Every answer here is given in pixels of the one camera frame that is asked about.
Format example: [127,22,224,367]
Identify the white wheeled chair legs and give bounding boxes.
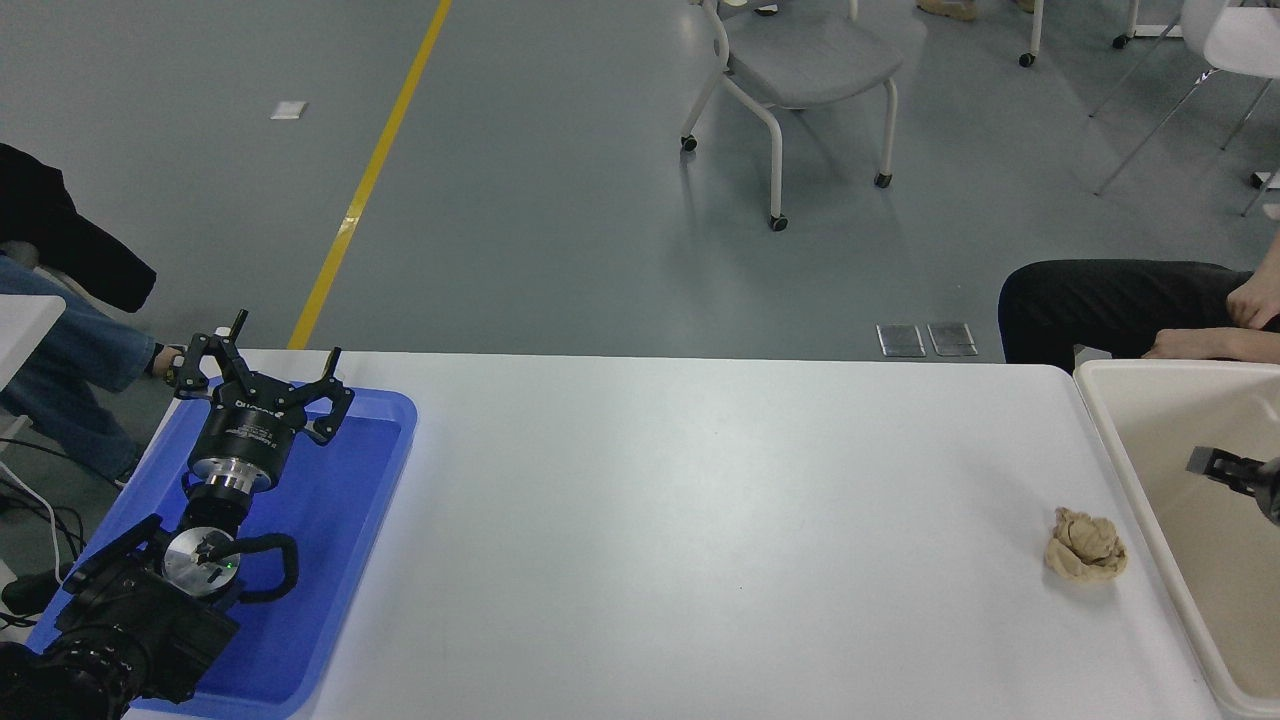
[1018,0,1142,69]

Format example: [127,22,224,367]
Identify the person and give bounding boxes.
[997,225,1280,374]
[0,143,187,491]

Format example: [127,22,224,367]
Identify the black floor cables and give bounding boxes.
[0,440,89,631]

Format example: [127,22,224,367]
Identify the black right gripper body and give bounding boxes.
[1252,455,1280,527]

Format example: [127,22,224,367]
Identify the person's hand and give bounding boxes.
[1142,327,1280,364]
[1226,264,1280,332]

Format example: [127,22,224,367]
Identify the white side table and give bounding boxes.
[0,295,68,391]

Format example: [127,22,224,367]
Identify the grey seat wheeled chair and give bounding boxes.
[678,0,902,233]

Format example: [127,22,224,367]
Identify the blue plastic tray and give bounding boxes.
[25,383,418,719]

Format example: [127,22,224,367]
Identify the large pale bin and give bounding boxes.
[1072,358,1280,716]

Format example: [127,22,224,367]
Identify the crumpled tan paper ball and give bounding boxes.
[1044,507,1128,586]

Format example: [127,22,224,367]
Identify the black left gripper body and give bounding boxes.
[190,375,307,475]

